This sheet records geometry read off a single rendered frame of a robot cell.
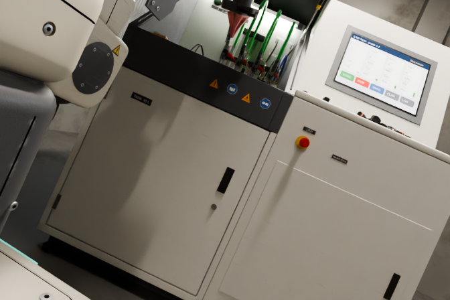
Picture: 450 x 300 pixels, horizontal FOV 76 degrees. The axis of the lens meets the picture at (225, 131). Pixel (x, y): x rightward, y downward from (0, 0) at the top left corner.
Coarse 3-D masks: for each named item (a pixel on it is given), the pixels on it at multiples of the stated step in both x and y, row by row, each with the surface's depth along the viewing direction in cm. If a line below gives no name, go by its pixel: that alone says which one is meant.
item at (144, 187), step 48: (144, 96) 112; (96, 144) 113; (144, 144) 112; (192, 144) 111; (240, 144) 110; (96, 192) 112; (144, 192) 111; (192, 192) 111; (240, 192) 110; (96, 240) 112; (144, 240) 111; (192, 240) 110; (192, 288) 110
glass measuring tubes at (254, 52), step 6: (246, 30) 161; (258, 36) 161; (264, 36) 161; (240, 42) 162; (246, 42) 164; (252, 42) 164; (258, 42) 164; (240, 48) 162; (246, 48) 162; (252, 48) 162; (258, 48) 162; (234, 54) 164; (252, 54) 164; (252, 60) 162; (228, 66) 164; (234, 66) 164
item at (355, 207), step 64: (320, 64) 136; (448, 64) 140; (320, 128) 109; (256, 192) 110; (320, 192) 109; (384, 192) 108; (448, 192) 107; (256, 256) 109; (320, 256) 108; (384, 256) 107
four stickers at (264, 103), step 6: (216, 78) 111; (210, 84) 111; (216, 84) 111; (228, 84) 111; (234, 84) 111; (228, 90) 111; (234, 90) 111; (246, 96) 110; (252, 96) 110; (264, 102) 110; (270, 102) 110; (264, 108) 110
